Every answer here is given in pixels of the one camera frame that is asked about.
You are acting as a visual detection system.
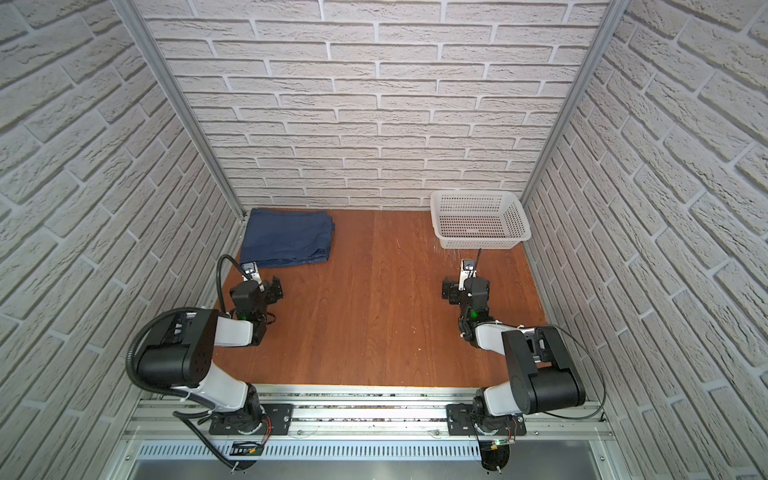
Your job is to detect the white plastic laundry basket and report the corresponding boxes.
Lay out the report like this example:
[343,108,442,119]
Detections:
[430,190,531,250]

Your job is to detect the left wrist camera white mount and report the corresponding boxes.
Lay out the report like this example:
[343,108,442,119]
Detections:
[241,262,262,284]

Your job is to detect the right aluminium corner post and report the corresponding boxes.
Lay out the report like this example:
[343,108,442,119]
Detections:
[520,0,631,206]

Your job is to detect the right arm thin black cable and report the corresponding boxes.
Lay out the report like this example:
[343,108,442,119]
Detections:
[539,323,607,421]

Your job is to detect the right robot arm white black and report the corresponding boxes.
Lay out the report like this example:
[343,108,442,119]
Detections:
[441,277,586,437]

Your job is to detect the blue denim trousers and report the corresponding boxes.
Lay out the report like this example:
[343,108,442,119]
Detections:
[240,209,335,269]

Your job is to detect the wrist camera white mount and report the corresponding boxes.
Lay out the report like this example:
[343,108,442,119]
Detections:
[458,259,477,291]
[241,262,262,284]

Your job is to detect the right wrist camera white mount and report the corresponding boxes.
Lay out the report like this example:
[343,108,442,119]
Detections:
[458,259,477,291]

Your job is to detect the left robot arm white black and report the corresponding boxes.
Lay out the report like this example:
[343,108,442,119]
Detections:
[126,277,293,437]

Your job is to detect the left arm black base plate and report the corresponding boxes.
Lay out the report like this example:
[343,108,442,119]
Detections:
[209,403,294,436]

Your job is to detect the left aluminium corner post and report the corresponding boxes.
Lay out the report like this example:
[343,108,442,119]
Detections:
[113,0,247,220]

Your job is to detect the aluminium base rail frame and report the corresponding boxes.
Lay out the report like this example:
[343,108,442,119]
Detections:
[104,385,629,479]

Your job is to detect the aluminium corner post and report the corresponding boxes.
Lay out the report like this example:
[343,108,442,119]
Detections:
[520,0,631,206]
[113,0,247,220]

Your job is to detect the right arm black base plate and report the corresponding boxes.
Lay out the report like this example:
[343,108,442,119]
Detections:
[445,403,527,438]

